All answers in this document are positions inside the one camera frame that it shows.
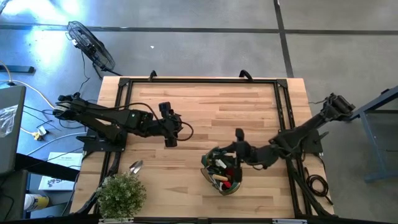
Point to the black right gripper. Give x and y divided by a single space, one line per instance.
245 152

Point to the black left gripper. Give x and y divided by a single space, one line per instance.
171 126

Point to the beige green gardening bag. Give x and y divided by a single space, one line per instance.
222 174

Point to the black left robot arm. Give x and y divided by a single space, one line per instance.
102 116

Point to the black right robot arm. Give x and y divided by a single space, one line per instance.
304 130

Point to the clear plastic bag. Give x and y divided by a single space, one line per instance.
7 119

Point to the wide steel trowel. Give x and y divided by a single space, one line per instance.
136 166

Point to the artificial plant black pot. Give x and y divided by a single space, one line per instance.
121 196

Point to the white printed box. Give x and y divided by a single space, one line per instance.
65 161

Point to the black floor fan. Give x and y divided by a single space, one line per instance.
91 46

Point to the yellow power plug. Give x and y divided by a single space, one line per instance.
39 134

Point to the blue metal table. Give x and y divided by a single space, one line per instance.
370 104

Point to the yellow white can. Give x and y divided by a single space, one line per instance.
35 202

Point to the grey desk top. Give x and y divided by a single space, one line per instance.
12 155

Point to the black floor bar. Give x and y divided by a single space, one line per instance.
17 69

